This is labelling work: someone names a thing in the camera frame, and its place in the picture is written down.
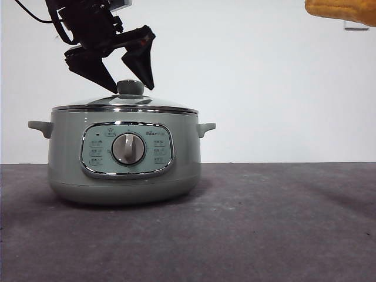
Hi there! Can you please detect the glass lid with green knob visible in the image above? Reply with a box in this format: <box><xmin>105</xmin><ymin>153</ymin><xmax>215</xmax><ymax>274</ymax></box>
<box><xmin>52</xmin><ymin>79</ymin><xmax>199</xmax><ymax>115</ymax></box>

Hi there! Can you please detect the sage green electric pot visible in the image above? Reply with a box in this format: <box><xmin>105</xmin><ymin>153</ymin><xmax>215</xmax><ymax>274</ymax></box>
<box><xmin>28</xmin><ymin>108</ymin><xmax>217</xmax><ymax>206</ymax></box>

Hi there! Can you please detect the black cable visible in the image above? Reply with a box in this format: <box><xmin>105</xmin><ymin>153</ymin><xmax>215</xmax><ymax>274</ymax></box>
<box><xmin>14</xmin><ymin>0</ymin><xmax>54</xmax><ymax>24</ymax></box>

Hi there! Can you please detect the white wall socket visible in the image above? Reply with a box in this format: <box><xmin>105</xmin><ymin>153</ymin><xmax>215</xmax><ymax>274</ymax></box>
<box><xmin>344</xmin><ymin>19</ymin><xmax>371</xmax><ymax>31</ymax></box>

